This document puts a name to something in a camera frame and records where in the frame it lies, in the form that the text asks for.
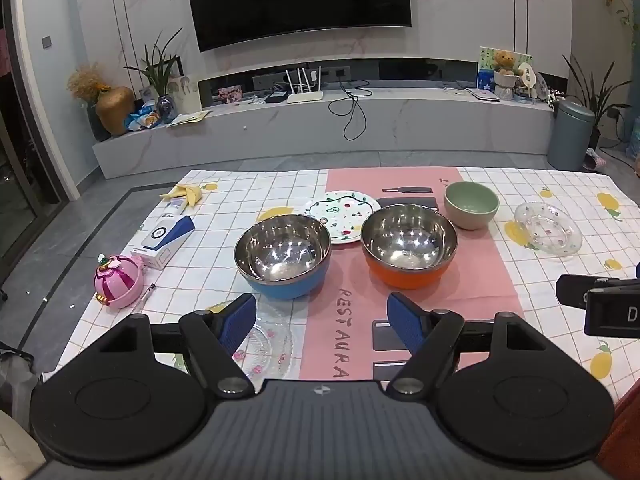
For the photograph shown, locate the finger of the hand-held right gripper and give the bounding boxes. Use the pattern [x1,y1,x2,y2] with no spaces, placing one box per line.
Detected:
[556,274,623,307]

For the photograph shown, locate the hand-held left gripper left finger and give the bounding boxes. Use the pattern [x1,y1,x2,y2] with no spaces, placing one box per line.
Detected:
[92,292,258,400]

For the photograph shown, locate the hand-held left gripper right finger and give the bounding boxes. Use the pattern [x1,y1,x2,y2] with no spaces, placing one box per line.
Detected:
[387,292,548,398]

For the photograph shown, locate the clear embossed glass plate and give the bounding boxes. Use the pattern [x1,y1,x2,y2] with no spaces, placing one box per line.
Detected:
[231,319,294,381]

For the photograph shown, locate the orange steel bowl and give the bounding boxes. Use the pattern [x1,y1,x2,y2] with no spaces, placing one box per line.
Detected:
[361,204,458,290]

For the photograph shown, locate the blue steel bowl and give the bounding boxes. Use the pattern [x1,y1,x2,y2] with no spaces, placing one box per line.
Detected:
[234,214,332,301]

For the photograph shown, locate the clear printed glass bowl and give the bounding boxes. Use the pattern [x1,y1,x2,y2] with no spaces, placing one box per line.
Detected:
[514,201,584,257]

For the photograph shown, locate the green ceramic bowl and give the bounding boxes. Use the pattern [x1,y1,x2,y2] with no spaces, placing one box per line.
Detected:
[444,181,500,231]

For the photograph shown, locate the white painted plate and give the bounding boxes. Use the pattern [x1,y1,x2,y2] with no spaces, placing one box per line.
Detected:
[303,191,382,246]

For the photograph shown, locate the white pen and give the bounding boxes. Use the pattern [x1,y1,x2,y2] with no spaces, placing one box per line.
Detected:
[134,283,157,314]

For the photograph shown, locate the white blue carton box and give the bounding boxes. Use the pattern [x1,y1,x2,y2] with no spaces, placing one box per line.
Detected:
[130,215,196,271]

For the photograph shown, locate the person's orange red clothing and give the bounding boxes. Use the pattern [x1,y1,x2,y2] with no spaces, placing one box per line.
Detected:
[612,382,640,480]

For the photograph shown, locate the pink round toy case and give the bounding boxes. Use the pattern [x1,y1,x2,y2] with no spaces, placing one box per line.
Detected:
[93,254,144,310]

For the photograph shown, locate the grey trash can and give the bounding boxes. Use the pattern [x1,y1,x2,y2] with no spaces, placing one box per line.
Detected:
[546,99,597,172]

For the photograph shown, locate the tall potted plant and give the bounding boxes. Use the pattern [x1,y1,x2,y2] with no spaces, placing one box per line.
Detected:
[562,52,634,152]

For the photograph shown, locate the grey marble television bench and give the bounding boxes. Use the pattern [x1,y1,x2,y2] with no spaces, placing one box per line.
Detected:
[92,87,557,181]

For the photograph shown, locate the yellow envelope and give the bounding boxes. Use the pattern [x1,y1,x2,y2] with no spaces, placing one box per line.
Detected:
[167,109,211,129]

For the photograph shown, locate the blue snack bags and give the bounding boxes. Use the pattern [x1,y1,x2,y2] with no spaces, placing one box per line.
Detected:
[123,102,164,132]

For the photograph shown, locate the colourful picture board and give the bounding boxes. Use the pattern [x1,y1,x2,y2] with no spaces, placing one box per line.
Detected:
[477,46,534,94]

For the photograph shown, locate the white router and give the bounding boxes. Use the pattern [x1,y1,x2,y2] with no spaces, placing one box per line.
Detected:
[284,65,326,105]

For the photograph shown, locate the white drawing card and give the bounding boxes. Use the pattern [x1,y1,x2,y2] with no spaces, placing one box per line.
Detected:
[167,74,201,114]

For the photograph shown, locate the dark vase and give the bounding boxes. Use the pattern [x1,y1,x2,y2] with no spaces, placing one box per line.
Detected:
[86,102,111,142]

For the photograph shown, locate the gold vase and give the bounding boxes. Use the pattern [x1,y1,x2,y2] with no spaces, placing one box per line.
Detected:
[95,86,136,136]

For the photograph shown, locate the green plant in blue vase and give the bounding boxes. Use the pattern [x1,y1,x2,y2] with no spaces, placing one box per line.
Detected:
[123,27,184,124]

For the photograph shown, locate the dried flower bunch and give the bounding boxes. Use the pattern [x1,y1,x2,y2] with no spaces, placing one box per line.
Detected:
[67,62,109,104]

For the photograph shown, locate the black cable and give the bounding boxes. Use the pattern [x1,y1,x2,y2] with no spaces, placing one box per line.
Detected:
[327,77,374,141]

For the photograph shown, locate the black wall television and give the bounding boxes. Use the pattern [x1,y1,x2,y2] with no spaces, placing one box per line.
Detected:
[183,0,414,54]

